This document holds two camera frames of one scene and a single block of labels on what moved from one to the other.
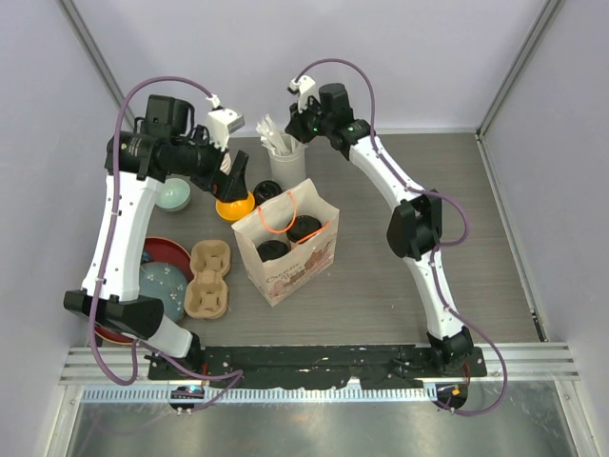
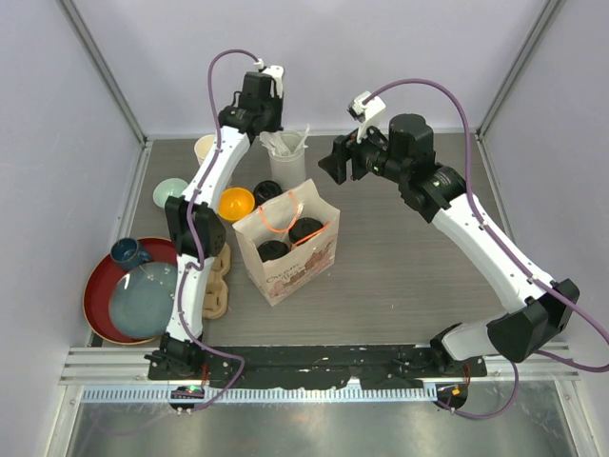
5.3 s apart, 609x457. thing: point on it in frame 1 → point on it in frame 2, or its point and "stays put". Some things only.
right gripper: [294, 125] → [345, 149]
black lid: [272, 248] stays put
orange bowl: [236, 209] stays put
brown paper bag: [305, 263] stays put
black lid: [302, 227] stays put
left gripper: [225, 188] → [279, 105]
